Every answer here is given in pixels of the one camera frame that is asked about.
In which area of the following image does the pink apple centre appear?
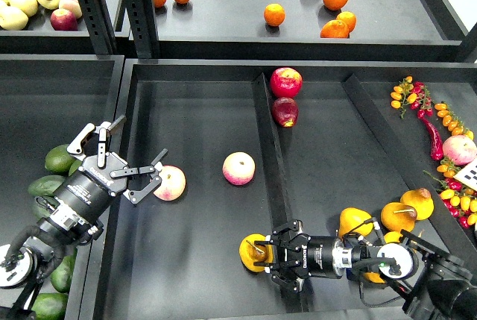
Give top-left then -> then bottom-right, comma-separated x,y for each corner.
222,151 -> 256,186

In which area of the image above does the bright red apple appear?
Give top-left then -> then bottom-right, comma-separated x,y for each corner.
270,67 -> 303,98

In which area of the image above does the black tray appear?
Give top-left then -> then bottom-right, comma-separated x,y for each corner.
0,54 -> 126,320
78,57 -> 477,320

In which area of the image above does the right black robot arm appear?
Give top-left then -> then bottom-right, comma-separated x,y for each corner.
251,217 -> 476,319

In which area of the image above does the pink apple left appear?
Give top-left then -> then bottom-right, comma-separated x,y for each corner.
154,165 -> 186,201

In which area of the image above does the pink apple right tray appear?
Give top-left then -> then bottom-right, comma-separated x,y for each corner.
443,135 -> 476,166

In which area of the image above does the green avocado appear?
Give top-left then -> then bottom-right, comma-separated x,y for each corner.
44,144 -> 76,174
50,250 -> 77,294

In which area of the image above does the cherry tomato bunch lower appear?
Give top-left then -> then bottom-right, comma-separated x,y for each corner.
423,162 -> 476,229

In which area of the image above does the black centre tray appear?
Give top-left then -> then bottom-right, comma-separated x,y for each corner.
78,57 -> 477,320

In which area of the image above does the cherry tomato bunch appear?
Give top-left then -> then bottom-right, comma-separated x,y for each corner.
423,162 -> 476,229
390,75 -> 434,119

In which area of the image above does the red apple on shelf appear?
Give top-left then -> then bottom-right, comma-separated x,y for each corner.
50,8 -> 78,31

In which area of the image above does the black left tray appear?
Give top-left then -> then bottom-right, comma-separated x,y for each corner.
0,54 -> 126,320

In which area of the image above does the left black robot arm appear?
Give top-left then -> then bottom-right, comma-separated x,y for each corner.
1,116 -> 168,319

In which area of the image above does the red chili pepper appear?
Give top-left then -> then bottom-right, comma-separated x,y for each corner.
421,118 -> 443,161

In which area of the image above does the orange on shelf centre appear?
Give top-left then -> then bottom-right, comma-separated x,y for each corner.
263,3 -> 285,27

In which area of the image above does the cherry tomato bunch upper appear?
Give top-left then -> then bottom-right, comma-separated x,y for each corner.
390,75 -> 434,119

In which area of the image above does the dark red apple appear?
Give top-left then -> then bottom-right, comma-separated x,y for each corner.
271,97 -> 299,128

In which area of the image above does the green avocado top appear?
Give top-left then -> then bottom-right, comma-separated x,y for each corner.
44,144 -> 76,174

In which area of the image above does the checkered marker card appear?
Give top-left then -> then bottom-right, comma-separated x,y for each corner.
454,159 -> 477,190

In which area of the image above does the pink apple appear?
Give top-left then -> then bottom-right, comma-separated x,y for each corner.
154,165 -> 186,201
222,151 -> 256,186

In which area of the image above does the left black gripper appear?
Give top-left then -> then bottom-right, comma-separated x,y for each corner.
54,114 -> 168,228

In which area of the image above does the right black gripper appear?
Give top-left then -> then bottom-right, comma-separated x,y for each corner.
255,219 -> 343,292

